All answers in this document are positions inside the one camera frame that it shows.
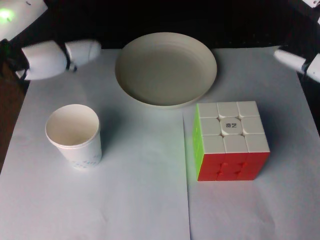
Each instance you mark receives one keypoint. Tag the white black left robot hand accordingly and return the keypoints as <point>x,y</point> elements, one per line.
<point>43,61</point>

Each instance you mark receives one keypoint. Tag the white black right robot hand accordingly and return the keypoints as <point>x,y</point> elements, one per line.
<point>290,60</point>

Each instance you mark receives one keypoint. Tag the white paper cup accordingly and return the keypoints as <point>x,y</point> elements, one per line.
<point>75,140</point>

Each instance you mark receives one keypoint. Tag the Rubik's cube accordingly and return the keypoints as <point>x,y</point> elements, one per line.
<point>231,140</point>

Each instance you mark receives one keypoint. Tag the round beige plate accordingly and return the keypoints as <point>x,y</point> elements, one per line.
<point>165,72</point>

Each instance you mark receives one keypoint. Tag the white paper sheet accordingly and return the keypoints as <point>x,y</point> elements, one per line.
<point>105,195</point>
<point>250,207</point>

